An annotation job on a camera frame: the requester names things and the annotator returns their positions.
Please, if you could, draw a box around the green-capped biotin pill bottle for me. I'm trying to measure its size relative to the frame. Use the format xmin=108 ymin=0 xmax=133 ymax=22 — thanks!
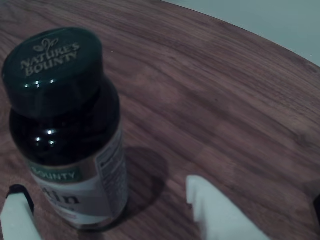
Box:
xmin=0 ymin=26 xmax=130 ymax=231

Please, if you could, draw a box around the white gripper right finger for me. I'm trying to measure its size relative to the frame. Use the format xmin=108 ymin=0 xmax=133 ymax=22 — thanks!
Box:
xmin=186 ymin=174 xmax=271 ymax=240

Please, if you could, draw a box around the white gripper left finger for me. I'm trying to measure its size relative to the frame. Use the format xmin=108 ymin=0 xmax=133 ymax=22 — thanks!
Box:
xmin=0 ymin=184 xmax=43 ymax=240

